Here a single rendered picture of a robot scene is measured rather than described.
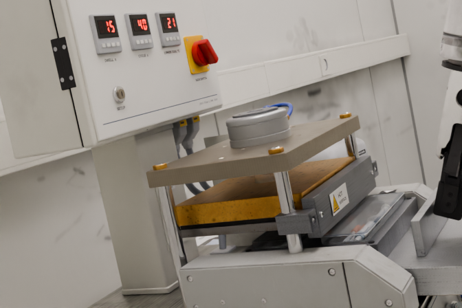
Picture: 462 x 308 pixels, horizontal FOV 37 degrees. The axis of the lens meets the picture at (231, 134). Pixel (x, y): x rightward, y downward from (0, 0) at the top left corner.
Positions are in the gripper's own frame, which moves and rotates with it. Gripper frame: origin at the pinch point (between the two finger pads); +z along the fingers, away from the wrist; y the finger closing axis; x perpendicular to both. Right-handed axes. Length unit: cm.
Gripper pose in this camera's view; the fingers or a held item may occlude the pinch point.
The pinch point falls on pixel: (450, 199)
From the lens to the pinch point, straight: 83.8
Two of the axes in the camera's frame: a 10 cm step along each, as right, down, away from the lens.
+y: 4.4, -1.7, 8.8
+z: -1.1, 9.6, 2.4
